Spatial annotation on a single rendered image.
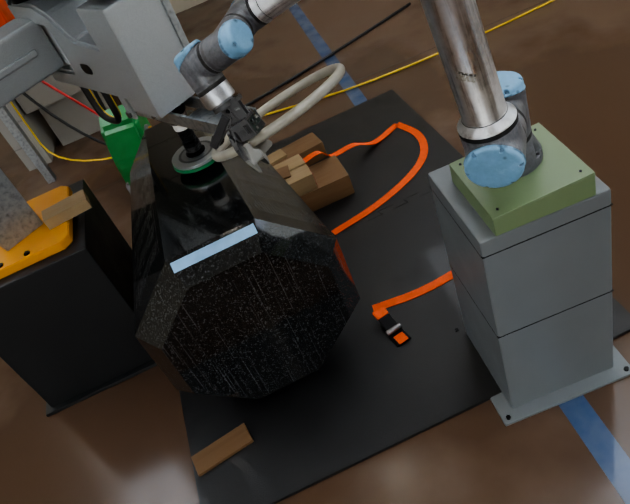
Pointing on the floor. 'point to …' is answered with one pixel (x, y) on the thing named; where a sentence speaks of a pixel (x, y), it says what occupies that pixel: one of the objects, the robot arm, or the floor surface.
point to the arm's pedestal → (535, 298)
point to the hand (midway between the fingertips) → (260, 165)
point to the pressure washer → (122, 139)
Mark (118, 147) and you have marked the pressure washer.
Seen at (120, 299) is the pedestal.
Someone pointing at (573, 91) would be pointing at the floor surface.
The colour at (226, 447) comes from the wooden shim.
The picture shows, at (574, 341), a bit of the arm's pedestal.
